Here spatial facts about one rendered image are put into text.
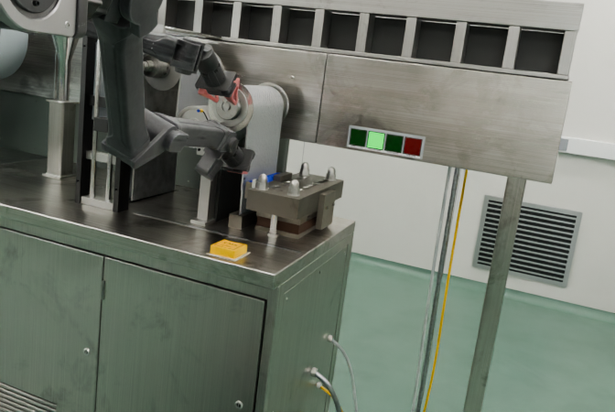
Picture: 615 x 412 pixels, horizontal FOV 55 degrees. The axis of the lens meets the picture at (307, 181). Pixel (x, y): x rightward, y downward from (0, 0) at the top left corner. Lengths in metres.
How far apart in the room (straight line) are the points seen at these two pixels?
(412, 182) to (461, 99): 2.48
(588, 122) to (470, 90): 2.39
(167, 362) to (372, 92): 1.01
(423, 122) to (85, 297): 1.12
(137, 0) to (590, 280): 3.86
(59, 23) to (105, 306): 1.15
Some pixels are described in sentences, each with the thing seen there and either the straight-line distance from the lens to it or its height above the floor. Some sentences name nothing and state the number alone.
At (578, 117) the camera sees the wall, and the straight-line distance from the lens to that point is 4.19.
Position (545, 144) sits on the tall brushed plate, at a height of 1.25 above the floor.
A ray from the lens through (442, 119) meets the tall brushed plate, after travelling 1.87.
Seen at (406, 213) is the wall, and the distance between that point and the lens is 4.35.
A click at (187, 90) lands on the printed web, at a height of 1.28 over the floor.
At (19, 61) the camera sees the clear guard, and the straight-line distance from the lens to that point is 2.46.
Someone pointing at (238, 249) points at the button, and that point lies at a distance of 1.50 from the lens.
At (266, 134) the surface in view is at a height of 1.17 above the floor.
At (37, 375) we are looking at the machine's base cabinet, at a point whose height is 0.39.
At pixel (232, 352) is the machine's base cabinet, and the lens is 1.58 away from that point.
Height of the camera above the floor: 1.39
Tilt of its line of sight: 11 degrees down
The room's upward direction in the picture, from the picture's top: 7 degrees clockwise
